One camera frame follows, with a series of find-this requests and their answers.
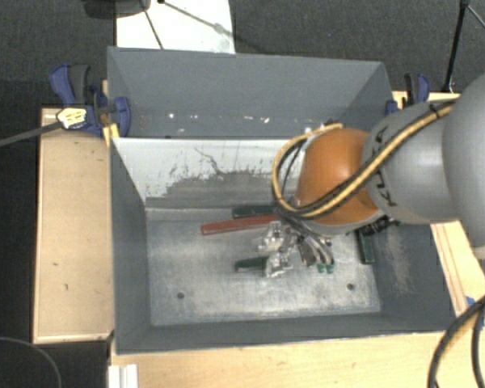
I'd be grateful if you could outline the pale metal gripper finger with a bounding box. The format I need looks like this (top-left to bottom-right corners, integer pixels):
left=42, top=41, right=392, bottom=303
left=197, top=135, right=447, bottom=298
left=257, top=222, right=285, bottom=255
left=264, top=252, right=295, bottom=280

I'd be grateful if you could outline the dark green flat block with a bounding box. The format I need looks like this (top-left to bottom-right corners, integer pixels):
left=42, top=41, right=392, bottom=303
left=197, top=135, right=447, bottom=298
left=231, top=204, right=276, bottom=220
left=356, top=229, right=377, bottom=265
left=234, top=256, right=269, bottom=273

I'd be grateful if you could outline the red-brown flat block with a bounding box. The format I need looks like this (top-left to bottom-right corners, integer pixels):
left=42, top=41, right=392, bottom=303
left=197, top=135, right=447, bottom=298
left=200, top=213, right=280, bottom=236

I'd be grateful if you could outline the grey metal bin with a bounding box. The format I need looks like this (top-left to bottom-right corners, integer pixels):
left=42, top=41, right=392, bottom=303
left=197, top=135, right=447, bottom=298
left=106, top=45, right=457, bottom=355

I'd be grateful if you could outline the pale wood flat board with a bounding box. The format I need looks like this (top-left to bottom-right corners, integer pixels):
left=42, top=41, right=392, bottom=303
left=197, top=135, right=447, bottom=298
left=32, top=105, right=115, bottom=345

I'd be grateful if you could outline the black cylinder on white bracket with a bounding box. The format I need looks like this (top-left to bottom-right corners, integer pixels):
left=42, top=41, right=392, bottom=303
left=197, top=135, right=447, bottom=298
left=361, top=215, right=402, bottom=238

